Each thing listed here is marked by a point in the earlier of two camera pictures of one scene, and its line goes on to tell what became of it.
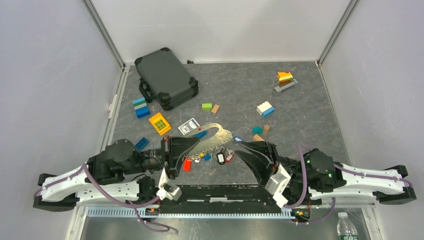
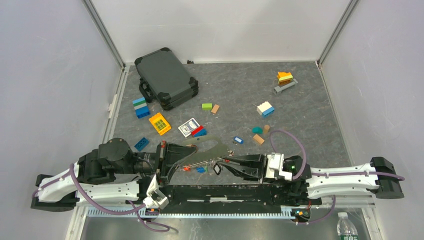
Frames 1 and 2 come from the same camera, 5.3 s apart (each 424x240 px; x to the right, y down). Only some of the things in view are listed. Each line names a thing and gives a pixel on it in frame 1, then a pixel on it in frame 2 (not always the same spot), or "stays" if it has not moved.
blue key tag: [238, 138] stays
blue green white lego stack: [141, 108] stays
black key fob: [220, 157] -> [217, 169]
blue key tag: [206, 157] -> [200, 170]
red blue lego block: [201, 134] stays
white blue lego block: [265, 109] stays
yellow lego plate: [160, 124] stays
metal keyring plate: [219, 137] -> [209, 147]
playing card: [188, 126] stays
